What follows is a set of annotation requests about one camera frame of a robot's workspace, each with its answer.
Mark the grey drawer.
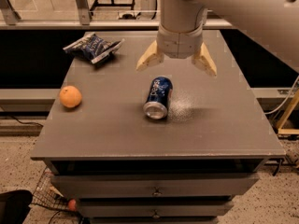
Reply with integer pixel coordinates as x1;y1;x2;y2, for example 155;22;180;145
51;173;259;199
78;200;234;218

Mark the top grey drawer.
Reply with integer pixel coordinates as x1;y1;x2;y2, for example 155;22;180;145
51;173;259;199

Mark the black object on floor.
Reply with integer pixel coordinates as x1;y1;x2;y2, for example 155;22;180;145
0;189;33;224

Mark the blue pepsi can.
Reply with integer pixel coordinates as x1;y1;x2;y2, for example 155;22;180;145
143;77;173;119

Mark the lower grey drawer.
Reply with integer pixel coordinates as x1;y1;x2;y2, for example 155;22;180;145
78;200;234;218

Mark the black stand base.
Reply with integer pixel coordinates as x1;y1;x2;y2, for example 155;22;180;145
90;0;135;12

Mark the yellow wooden frame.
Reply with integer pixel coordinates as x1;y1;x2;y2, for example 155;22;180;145
275;90;299;135

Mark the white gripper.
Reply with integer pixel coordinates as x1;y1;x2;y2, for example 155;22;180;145
136;25;217;77

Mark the orange fruit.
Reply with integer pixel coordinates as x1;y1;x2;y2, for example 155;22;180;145
59;86;82;108

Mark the wire mesh basket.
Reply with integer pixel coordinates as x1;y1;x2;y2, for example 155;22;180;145
31;167;76;213

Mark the small orange ball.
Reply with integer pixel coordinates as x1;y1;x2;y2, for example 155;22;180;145
67;199;77;212

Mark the grey drawer cabinet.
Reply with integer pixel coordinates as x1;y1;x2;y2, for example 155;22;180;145
32;31;284;224

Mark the metal railing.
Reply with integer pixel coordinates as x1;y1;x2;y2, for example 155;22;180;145
0;0;233;31

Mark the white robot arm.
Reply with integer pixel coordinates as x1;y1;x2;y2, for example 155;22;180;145
136;0;299;77

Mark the blue chip bag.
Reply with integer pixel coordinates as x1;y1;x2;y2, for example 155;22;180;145
64;32;124;64

